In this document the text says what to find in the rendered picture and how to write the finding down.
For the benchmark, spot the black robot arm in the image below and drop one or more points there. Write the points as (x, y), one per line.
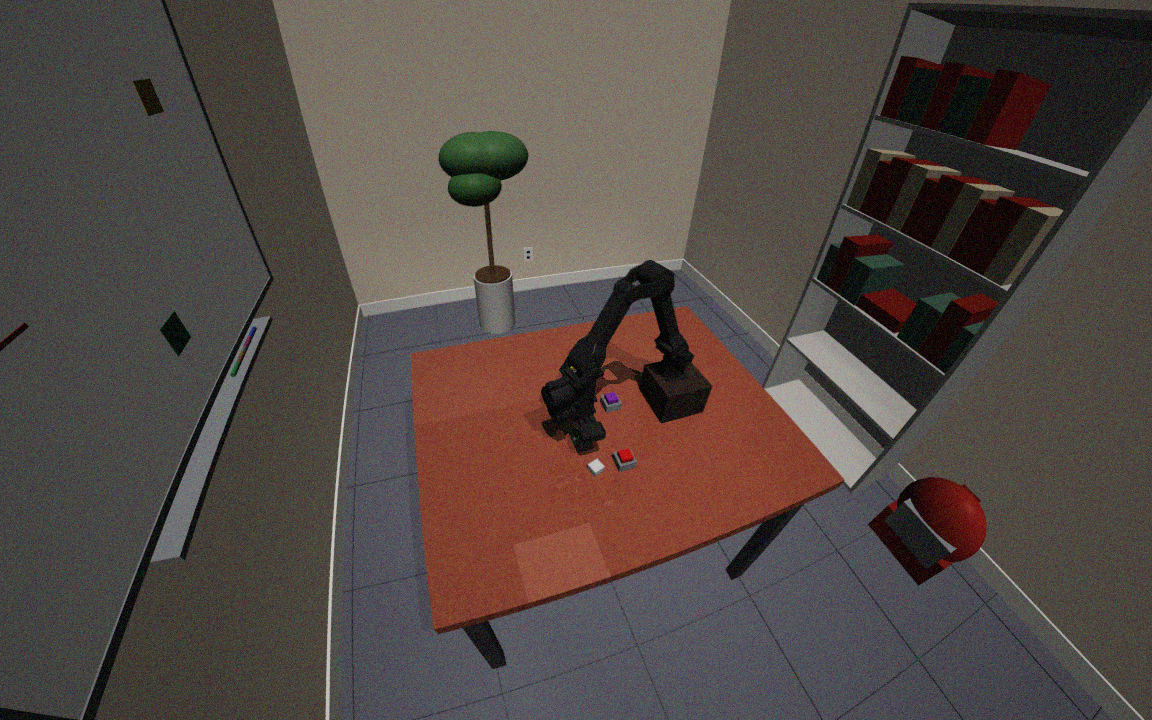
(589, 353)

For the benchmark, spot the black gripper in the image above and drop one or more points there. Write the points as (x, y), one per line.
(588, 429)

